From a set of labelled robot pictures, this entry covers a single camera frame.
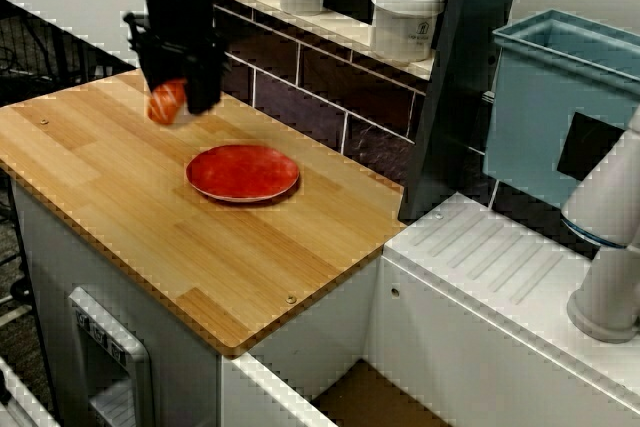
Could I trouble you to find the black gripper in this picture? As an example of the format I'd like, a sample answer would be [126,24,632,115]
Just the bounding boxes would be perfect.
[123,0,227,116]

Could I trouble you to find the salmon sushi toy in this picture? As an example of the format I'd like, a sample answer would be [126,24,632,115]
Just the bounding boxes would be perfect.
[146,78,188,126]

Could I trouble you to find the red round plate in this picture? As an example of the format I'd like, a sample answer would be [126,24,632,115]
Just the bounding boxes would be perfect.
[185,144,302,205]

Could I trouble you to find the dark tiled backsplash with shelf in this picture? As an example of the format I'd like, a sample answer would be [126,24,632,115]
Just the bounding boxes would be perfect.
[212,0,436,183]

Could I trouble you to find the white jar with printed logo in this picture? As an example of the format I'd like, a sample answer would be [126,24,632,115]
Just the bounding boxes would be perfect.
[370,0,447,63]

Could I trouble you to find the grey toy dishwasher door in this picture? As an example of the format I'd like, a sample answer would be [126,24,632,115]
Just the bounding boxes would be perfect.
[68,285,154,427]

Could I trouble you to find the blue plastic bin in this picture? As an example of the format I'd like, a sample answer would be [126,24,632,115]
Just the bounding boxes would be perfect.
[481,8,640,209]

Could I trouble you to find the white toy kitchen cabinet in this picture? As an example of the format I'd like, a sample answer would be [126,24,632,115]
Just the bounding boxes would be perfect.
[9,174,640,427]

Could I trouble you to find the black wire mesh fence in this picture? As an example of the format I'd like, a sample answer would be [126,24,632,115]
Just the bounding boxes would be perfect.
[0,0,139,98]

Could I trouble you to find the black upright post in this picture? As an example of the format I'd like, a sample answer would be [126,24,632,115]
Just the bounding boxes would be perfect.
[403,0,528,222]

